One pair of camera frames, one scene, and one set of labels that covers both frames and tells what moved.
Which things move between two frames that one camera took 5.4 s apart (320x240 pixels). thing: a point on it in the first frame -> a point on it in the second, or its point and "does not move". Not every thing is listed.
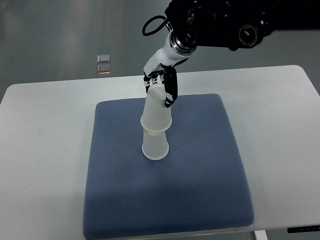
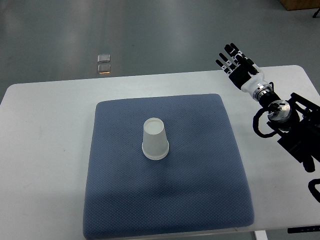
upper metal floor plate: (103, 58) does not move
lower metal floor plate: (103, 69) does not move
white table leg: (260, 235) does not move
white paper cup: (156, 116) -> (155, 145)
